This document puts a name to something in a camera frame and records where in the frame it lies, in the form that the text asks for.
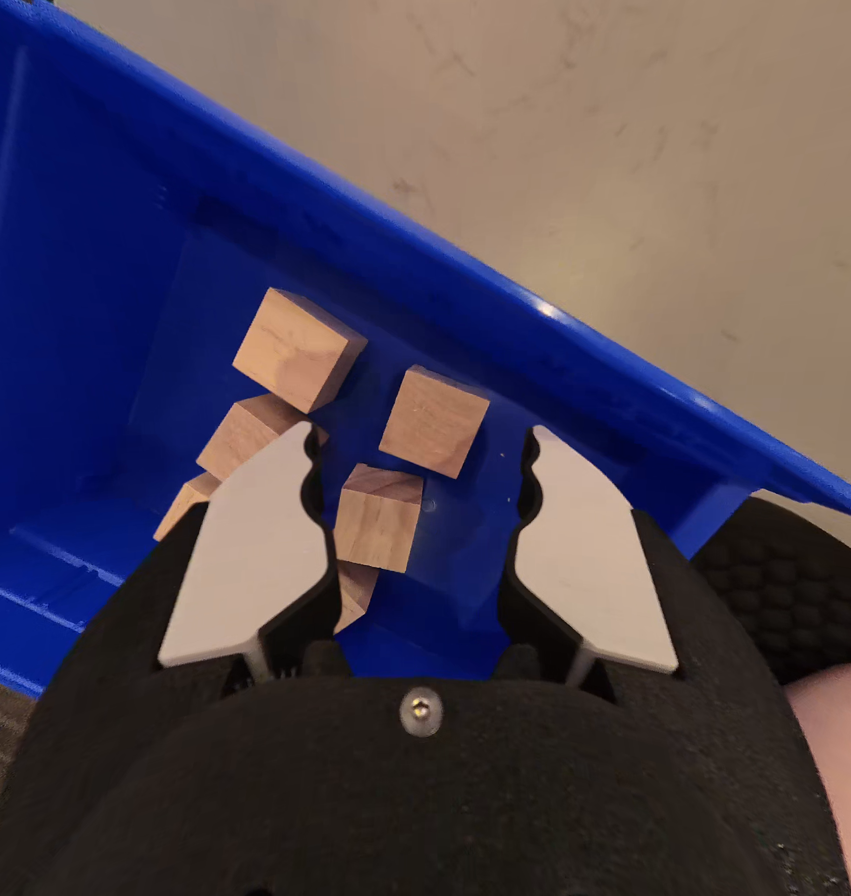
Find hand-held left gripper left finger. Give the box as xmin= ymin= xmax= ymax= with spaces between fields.
xmin=158 ymin=420 xmax=339 ymax=684

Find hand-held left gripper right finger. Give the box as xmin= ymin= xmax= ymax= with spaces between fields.
xmin=499 ymin=425 xmax=680 ymax=686

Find pale wooden cube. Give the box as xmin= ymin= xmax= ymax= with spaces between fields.
xmin=334 ymin=463 xmax=425 ymax=574

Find group of wooden cubes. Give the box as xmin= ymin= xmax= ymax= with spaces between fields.
xmin=152 ymin=287 xmax=491 ymax=635

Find blue plastic bin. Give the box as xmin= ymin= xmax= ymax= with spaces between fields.
xmin=0 ymin=0 xmax=851 ymax=701

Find black padded elbow rest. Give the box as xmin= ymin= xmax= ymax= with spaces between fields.
xmin=690 ymin=493 xmax=851 ymax=686

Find person's right forearm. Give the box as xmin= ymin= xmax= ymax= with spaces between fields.
xmin=782 ymin=661 xmax=851 ymax=896

